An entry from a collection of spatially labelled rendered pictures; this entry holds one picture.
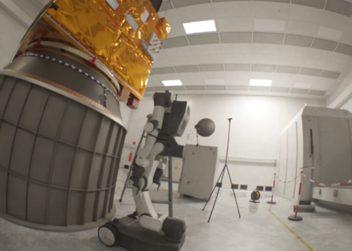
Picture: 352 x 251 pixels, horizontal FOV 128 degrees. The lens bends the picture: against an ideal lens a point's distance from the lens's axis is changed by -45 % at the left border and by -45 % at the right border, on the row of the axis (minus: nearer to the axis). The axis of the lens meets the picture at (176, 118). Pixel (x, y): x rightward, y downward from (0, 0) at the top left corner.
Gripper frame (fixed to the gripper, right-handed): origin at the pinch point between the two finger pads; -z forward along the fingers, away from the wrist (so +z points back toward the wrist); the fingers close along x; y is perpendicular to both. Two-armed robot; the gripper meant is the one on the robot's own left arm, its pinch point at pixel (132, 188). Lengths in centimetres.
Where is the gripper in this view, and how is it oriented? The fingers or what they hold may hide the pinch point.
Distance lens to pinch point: 126.4
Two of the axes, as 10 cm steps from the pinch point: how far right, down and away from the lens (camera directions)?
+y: -2.5, -3.3, -9.1
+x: -9.0, -2.6, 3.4
